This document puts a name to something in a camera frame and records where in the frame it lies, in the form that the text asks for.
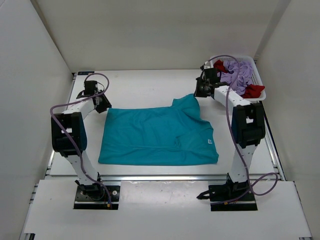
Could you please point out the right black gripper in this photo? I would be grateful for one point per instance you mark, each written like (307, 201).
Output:
(198, 94)

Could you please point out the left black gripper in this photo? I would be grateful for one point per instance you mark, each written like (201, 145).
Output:
(106, 103)

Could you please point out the teal t shirt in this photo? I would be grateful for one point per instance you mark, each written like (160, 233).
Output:
(174, 135)

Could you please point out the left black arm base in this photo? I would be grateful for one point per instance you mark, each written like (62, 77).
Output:
(96, 197)

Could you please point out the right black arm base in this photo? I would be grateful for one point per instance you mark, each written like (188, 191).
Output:
(230, 197)

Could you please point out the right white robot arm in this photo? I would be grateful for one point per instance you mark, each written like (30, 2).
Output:
(245, 120)

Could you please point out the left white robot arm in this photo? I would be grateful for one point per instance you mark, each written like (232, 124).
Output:
(68, 133)

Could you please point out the lilac t shirt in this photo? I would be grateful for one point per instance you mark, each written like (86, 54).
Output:
(238, 76)

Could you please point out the dark label sticker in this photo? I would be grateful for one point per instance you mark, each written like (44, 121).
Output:
(85, 73)

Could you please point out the red t shirt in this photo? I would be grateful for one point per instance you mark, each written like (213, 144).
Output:
(252, 91)

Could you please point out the white plastic basket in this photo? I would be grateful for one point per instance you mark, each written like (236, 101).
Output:
(255, 76)

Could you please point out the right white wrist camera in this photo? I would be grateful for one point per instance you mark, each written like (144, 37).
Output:
(207, 65)

